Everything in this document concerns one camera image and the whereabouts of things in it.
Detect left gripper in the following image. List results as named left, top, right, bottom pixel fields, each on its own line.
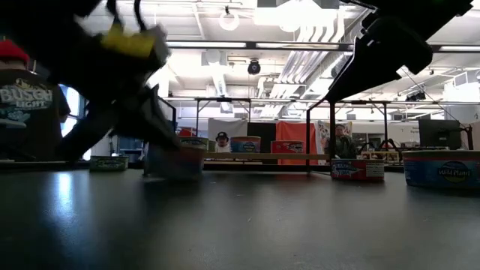
left=55, top=63, right=181, bottom=162

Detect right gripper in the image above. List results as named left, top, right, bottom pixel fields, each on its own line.
left=325, top=16, right=434, bottom=104

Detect green label fish can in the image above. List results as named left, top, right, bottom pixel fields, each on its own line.
left=178, top=136, right=210, bottom=152
left=88, top=154, right=130, bottom=173

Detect blue label tuna can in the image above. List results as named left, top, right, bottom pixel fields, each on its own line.
left=143, top=143, right=206, bottom=180
left=401, top=149, right=480, bottom=188
left=229, top=135, right=263, bottom=154

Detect red label tuna can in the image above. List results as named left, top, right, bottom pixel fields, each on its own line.
left=270, top=139, right=305, bottom=155
left=330, top=157, right=386, bottom=183

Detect wooden shelf black metal legs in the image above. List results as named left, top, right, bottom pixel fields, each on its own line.
left=157, top=96, right=336, bottom=176

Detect black track light cluster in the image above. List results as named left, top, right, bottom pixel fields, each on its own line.
left=404, top=89, right=428, bottom=103

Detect floral cloth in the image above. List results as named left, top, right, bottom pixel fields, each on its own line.
left=316, top=119, right=332, bottom=155

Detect person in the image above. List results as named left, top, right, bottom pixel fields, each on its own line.
left=214, top=130, right=232, bottom=154
left=0, top=39, right=72, bottom=162
left=324, top=122, right=358, bottom=161

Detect wooden crate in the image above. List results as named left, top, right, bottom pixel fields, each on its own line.
left=360, top=150, right=401, bottom=163

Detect orange fabric panel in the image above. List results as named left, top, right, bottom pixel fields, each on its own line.
left=275, top=120, right=320, bottom=167

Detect yellow tape tag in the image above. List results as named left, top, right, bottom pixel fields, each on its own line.
left=99, top=22, right=161, bottom=60

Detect black computer monitor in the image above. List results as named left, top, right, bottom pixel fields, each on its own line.
left=418, top=118, right=463, bottom=152

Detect black ceiling spotlight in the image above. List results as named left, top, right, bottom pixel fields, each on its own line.
left=247, top=58, right=262, bottom=76

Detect white fabric panel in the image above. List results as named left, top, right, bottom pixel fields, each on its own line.
left=207, top=118, right=249, bottom=143

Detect long ceiling light bar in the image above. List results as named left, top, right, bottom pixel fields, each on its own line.
left=164, top=40, right=480, bottom=53

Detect black table mat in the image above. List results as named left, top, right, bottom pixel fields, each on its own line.
left=0, top=166, right=480, bottom=270

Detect distant black metal frame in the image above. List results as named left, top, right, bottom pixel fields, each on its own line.
left=194, top=97, right=253, bottom=125

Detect black metal table frame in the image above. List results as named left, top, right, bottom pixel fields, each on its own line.
left=0, top=159, right=480, bottom=180

